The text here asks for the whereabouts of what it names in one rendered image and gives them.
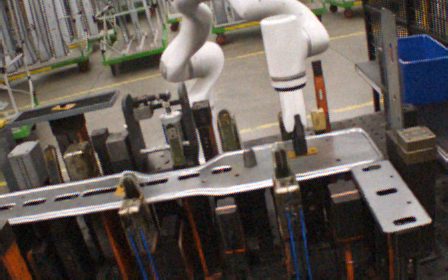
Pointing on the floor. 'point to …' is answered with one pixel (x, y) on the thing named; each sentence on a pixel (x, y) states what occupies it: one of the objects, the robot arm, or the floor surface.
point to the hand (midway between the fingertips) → (299, 144)
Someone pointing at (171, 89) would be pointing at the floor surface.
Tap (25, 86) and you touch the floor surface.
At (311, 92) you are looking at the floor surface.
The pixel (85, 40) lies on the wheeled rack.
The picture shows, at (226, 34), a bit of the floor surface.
